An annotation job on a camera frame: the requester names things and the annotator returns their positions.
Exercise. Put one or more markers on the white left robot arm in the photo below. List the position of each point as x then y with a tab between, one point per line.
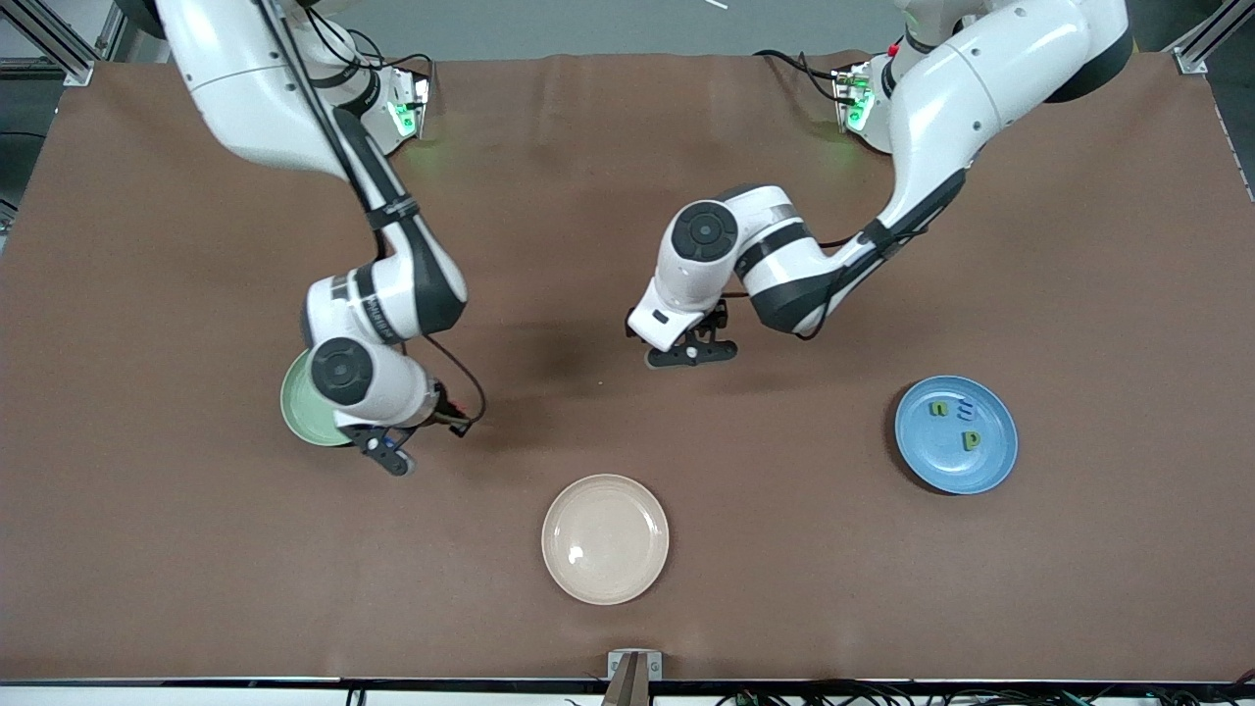
980	88

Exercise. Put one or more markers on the metal base connector plate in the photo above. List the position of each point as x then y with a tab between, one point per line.
417	103

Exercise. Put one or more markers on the blue plate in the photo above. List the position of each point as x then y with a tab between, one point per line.
941	466

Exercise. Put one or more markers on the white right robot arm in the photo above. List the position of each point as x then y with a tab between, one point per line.
245	88

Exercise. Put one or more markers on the light green plate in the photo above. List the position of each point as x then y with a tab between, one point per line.
297	407

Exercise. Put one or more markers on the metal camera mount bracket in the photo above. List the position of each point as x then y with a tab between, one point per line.
634	667

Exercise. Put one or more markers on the beige plate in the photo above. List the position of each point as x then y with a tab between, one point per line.
605	539

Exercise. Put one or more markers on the aluminium frame profile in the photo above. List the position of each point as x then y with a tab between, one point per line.
1191	61
78	71

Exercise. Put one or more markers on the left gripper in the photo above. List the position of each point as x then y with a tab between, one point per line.
717	317

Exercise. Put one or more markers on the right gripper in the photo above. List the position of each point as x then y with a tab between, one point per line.
445	403

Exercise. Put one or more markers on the brown table cloth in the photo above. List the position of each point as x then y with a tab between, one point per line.
627	147

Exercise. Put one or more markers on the blue letter m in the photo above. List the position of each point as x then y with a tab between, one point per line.
966	407

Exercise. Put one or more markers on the green letter p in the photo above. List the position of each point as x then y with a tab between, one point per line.
971	440

